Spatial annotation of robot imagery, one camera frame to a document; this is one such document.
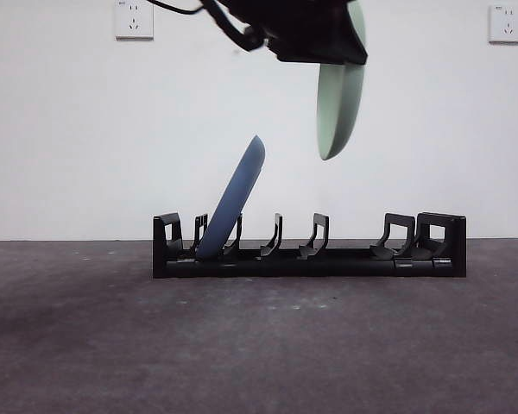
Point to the white wall power outlet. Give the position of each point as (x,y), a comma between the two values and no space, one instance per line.
(131,21)
(507,23)

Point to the black plate rack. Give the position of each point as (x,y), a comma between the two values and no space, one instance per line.
(349,265)

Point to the blue round plate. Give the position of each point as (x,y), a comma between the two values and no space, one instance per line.
(233,202)

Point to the pale green round plate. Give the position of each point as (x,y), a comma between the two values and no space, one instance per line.
(339,108)

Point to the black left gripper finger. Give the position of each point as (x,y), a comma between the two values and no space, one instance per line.
(319,34)

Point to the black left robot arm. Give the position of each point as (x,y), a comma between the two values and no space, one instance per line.
(261,17)

